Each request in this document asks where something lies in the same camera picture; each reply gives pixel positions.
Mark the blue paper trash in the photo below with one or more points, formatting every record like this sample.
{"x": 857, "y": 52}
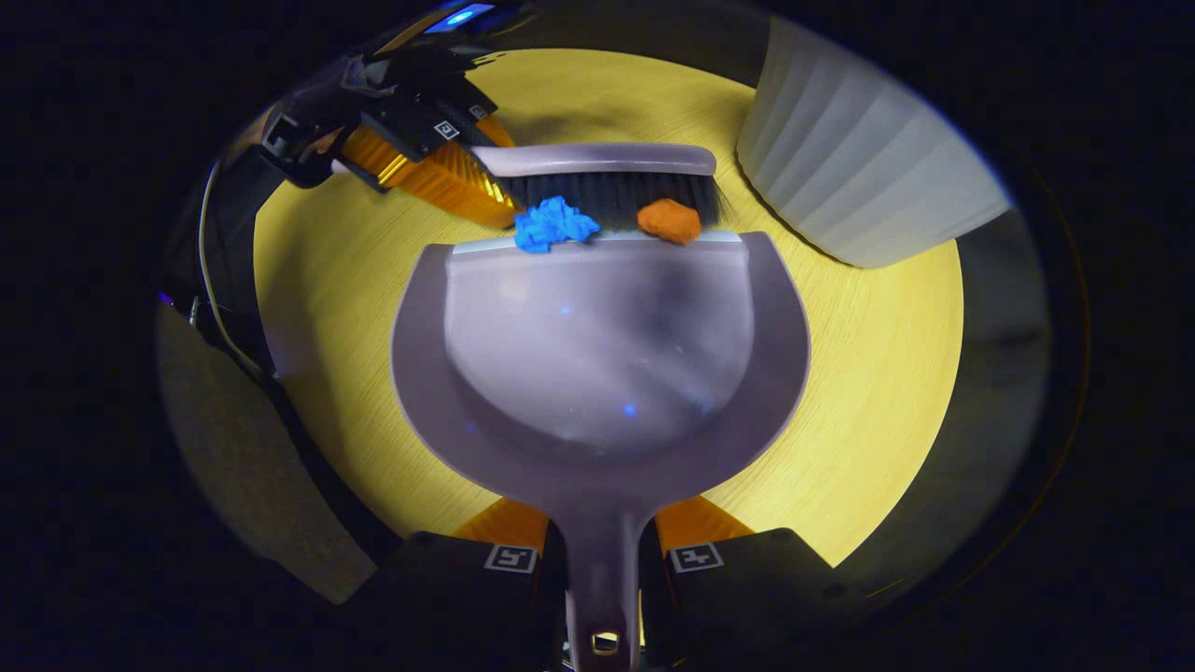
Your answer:
{"x": 551, "y": 224}

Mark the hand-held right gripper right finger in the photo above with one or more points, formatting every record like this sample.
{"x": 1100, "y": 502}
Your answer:
{"x": 747, "y": 597}

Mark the white ribbed garbage bin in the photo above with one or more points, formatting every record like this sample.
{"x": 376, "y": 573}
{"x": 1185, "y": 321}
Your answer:
{"x": 859, "y": 159}

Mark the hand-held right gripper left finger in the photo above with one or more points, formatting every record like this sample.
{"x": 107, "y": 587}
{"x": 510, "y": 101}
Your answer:
{"x": 448, "y": 597}

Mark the orange paper trash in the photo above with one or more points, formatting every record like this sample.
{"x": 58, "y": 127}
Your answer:
{"x": 668, "y": 221}

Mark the small pink broom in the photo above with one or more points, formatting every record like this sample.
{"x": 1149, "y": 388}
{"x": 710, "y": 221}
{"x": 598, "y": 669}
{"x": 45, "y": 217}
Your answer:
{"x": 597, "y": 159}

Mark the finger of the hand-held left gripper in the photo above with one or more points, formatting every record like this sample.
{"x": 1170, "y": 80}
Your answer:
{"x": 485, "y": 126}
{"x": 439, "y": 173}

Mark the pink plastic dustpan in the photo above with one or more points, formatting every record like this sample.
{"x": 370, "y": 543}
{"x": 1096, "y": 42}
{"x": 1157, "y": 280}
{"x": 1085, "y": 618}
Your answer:
{"x": 597, "y": 355}

